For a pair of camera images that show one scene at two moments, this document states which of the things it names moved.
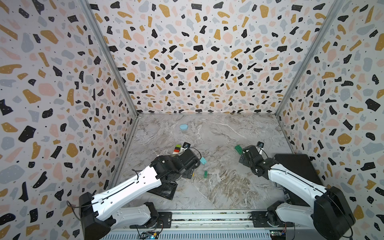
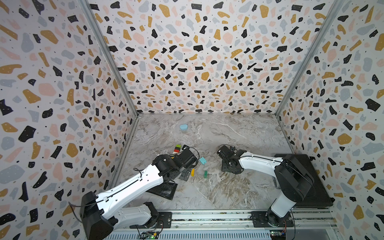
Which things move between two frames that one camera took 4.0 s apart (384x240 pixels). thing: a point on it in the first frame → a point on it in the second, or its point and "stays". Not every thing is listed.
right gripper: (243, 161) → (222, 167)
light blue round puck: (183, 126) stays
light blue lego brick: (203, 160) stays
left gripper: (189, 175) stays
